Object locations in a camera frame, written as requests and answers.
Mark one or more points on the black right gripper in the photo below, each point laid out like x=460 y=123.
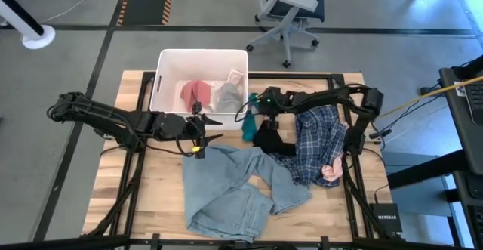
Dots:
x=275 y=100

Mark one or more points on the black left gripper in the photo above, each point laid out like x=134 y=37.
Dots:
x=171 y=127

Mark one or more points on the light grey garment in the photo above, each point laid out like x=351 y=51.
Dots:
x=228 y=99

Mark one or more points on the teal garment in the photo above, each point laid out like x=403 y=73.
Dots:
x=249 y=127

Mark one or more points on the black garment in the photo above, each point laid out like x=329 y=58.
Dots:
x=271 y=140

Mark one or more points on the salmon red garment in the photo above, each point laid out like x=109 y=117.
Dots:
x=196 y=91

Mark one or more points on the blue plaid shirt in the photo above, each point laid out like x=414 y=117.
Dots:
x=317 y=140

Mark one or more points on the light blue denim jeans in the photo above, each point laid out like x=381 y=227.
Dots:
x=219 y=193

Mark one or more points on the white perforated laundry basket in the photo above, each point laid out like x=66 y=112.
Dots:
x=196 y=63

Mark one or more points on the light pink garment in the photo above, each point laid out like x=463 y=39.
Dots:
x=332 y=172

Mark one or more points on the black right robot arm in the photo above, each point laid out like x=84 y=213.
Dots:
x=339 y=95

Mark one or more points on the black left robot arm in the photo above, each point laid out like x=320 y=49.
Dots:
x=105 y=116

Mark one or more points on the black mat with orange stripes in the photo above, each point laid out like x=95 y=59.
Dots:
x=145 y=0

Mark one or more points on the black desk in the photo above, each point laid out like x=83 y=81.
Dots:
x=458 y=129

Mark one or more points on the white floor stand with pole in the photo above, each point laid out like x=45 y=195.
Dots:
x=37 y=38

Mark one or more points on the black keyboard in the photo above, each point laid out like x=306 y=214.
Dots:
x=476 y=102

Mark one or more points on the black metal table frame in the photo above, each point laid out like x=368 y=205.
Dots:
x=294 y=76

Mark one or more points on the white frame office chair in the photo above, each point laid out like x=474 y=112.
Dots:
x=298 y=0

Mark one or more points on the black Netgear network switch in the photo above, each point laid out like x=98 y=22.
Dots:
x=386 y=218

